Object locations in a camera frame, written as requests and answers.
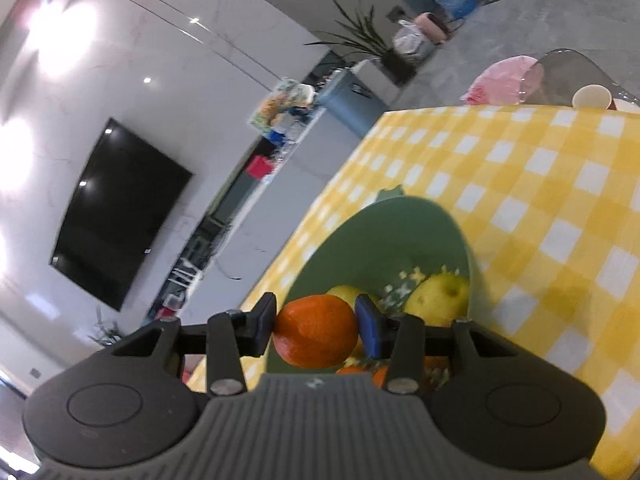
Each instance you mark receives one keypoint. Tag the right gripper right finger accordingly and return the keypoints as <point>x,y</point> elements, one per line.
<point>400,341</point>

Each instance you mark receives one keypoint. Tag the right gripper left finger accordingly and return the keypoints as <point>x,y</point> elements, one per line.
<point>231,335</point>

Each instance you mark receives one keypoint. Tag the orange mandarin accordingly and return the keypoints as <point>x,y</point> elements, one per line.
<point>315,332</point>

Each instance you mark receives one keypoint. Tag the yellow-green mango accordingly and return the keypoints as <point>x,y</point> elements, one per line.
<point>349,294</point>
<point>440,300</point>

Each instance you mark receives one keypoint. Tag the green plastic bowl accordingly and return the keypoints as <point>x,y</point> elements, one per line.
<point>396,233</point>

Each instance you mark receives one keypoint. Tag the red box on counter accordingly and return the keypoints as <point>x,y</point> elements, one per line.
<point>259,167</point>

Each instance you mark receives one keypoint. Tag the white long tv counter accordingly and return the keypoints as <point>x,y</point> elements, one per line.
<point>269,218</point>

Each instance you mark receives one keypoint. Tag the yellow checkered tablecloth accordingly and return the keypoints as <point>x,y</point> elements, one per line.
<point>548,198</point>

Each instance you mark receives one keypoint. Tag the blue-grey pedal bin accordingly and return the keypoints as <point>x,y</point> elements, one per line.
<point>351,102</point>

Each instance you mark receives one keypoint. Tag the teddy bear bouquet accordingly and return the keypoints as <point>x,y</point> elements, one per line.
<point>286,94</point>

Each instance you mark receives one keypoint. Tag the white plastic bag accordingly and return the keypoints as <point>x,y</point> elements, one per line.
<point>411,43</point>

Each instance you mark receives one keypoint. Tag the transparent grey chair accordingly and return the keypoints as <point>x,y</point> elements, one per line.
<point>560,73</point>

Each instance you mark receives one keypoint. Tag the potted long-leaf plant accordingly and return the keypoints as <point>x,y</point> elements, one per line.
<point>359,36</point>

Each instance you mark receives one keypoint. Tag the paper cup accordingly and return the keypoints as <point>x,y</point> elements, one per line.
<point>592,96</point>

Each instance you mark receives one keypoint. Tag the pink small appliance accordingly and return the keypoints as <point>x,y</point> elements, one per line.
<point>432,27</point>

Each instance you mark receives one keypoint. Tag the black wall television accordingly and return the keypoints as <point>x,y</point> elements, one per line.
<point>123,197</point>

